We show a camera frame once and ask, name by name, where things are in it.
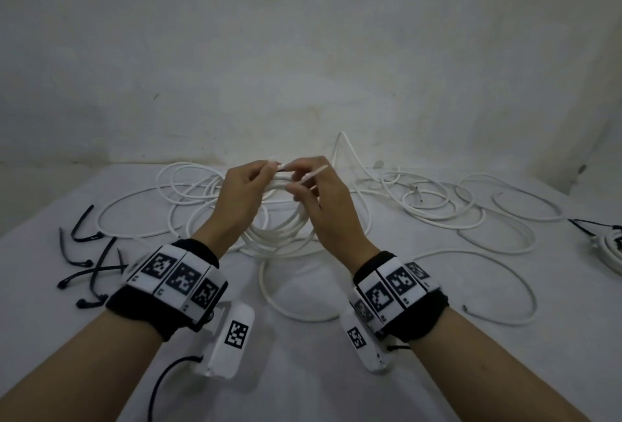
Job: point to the white wrist camera with marker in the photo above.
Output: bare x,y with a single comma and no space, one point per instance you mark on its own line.
362,341
231,339

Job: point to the person's right forearm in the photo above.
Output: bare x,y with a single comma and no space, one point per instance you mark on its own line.
486,373

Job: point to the person's left hand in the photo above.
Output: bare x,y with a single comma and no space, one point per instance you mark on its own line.
238,203

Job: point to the person's right thumb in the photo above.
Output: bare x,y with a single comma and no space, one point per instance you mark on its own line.
301,187

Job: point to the person's right hand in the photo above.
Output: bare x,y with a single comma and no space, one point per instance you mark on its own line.
333,212

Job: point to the person's left forearm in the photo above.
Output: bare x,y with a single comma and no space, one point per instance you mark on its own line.
73,368

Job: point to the black wristband with marker tiles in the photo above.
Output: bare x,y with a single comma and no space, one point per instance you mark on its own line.
170,285
398,295

